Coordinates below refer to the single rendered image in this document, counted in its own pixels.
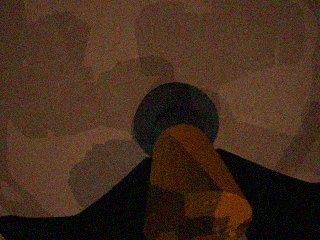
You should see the orange knob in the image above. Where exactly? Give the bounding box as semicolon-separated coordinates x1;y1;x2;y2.
143;124;253;240

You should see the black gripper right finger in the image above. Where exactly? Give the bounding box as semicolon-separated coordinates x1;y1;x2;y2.
216;149;320;240

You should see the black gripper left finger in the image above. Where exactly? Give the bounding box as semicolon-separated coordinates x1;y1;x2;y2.
0;157;152;240

